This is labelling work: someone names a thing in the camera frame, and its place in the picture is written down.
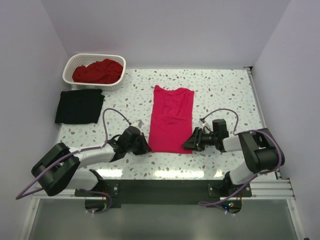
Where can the white plastic laundry basket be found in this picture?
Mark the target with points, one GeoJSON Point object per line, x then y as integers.
{"type": "Point", "coordinates": [86, 59]}

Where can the aluminium table edge rail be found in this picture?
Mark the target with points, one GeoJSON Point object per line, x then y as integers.
{"type": "Point", "coordinates": [291, 203]}

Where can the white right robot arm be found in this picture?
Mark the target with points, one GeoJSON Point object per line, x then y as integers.
{"type": "Point", "coordinates": [260, 151]}

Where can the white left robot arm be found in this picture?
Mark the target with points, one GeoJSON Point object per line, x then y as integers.
{"type": "Point", "coordinates": [57, 170]}

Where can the pink t shirt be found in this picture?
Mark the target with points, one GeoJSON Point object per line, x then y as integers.
{"type": "Point", "coordinates": [171, 120]}

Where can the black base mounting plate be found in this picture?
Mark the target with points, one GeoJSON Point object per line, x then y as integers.
{"type": "Point", "coordinates": [118, 192]}

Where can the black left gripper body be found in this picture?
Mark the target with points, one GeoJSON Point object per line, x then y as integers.
{"type": "Point", "coordinates": [138, 147]}

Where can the black folded t shirt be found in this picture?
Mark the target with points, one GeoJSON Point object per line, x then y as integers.
{"type": "Point", "coordinates": [79, 107]}

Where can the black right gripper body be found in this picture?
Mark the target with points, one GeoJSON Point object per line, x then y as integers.
{"type": "Point", "coordinates": [203, 139]}

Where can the dark red t shirt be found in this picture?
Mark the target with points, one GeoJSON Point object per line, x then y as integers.
{"type": "Point", "coordinates": [100, 72]}

